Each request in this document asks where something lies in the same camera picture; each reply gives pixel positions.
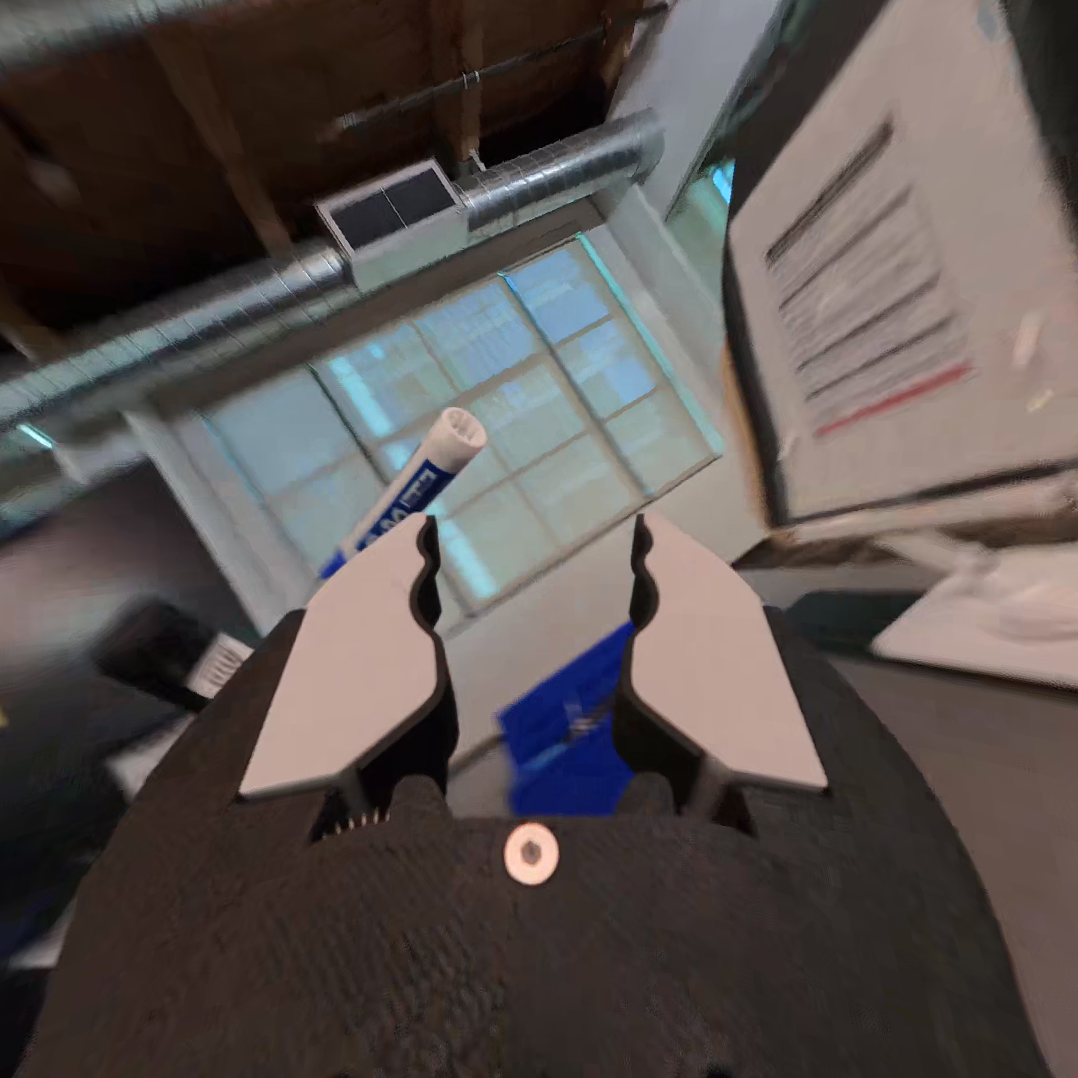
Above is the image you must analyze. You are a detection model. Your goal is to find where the white board stand base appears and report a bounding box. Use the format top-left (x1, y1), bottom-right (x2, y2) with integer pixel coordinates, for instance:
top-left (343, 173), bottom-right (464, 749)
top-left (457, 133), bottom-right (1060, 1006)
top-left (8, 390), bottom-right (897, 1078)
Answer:
top-left (871, 539), bottom-right (1078, 692)

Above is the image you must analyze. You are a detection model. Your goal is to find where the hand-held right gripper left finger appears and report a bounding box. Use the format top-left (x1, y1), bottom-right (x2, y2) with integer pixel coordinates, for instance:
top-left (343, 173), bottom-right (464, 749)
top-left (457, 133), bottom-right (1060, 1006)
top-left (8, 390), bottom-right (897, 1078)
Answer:
top-left (237, 514), bottom-right (462, 800)

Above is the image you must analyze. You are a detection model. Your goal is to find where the large paned window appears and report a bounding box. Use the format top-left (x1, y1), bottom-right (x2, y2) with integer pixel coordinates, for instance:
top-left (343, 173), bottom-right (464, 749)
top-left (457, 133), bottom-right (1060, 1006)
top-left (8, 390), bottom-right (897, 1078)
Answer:
top-left (198, 236), bottom-right (725, 616)

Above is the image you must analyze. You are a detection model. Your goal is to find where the large black wall screen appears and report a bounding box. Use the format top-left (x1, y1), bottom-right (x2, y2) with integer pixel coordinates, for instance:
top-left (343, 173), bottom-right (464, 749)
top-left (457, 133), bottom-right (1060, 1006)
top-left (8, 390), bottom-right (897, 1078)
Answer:
top-left (0, 472), bottom-right (254, 675)

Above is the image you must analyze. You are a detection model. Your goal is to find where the black vent grille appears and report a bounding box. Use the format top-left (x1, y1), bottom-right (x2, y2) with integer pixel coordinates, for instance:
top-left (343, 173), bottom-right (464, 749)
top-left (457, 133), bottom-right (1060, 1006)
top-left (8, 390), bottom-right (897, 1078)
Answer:
top-left (313, 160), bottom-right (470, 291)

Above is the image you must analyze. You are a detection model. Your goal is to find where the blue plastic bin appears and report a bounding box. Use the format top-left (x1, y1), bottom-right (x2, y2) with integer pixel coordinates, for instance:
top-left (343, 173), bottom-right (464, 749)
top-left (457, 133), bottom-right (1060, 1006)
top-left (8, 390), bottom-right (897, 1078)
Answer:
top-left (495, 622), bottom-right (638, 818)

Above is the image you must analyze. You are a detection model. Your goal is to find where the long round metal duct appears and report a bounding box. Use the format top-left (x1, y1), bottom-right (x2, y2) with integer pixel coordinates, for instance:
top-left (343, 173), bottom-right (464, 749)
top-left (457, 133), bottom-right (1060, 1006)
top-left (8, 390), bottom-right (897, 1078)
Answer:
top-left (0, 240), bottom-right (350, 426)

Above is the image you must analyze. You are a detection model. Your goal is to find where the blue white marker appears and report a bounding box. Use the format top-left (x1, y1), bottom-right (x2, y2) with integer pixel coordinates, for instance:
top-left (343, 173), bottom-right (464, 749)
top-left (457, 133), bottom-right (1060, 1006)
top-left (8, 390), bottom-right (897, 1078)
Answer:
top-left (318, 406), bottom-right (488, 582)

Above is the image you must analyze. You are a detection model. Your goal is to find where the black framed instruction board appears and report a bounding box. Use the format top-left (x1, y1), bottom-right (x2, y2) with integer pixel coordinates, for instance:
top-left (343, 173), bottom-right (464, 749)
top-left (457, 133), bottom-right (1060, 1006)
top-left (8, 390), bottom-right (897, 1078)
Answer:
top-left (720, 0), bottom-right (1078, 549)

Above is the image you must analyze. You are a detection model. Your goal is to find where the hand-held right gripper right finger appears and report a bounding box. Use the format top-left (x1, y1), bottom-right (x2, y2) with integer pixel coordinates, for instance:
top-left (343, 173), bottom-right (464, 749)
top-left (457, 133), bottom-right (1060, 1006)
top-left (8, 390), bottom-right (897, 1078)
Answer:
top-left (611, 512), bottom-right (830, 793)

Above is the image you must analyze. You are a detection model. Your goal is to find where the vertical round metal duct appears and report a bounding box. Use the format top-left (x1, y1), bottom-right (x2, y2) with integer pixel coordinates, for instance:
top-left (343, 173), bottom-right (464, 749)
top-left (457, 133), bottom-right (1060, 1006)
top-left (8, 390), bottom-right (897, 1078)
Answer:
top-left (459, 108), bottom-right (666, 232)

